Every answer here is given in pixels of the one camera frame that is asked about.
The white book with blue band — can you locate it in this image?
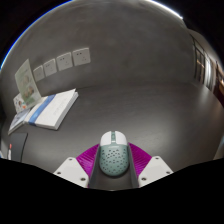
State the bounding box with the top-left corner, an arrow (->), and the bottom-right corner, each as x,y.
24,88 -> 80,131

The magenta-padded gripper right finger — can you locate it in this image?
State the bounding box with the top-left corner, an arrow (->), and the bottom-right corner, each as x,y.
128,142 -> 174,188

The grey striped book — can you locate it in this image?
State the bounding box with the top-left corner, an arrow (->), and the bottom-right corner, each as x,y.
7,108 -> 32,136

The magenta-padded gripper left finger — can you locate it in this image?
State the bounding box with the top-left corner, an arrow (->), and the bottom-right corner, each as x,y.
53,143 -> 101,189

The green menu sign stand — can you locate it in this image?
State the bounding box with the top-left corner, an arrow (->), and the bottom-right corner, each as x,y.
14,58 -> 43,109

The white card with colourful stickers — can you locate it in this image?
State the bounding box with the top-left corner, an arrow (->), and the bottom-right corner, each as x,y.
12,93 -> 28,114

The black-framed glass door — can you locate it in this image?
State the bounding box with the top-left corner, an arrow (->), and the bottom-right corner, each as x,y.
191,34 -> 224,108

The white and green computer mouse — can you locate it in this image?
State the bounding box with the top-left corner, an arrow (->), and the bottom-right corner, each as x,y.
98,130 -> 130,177

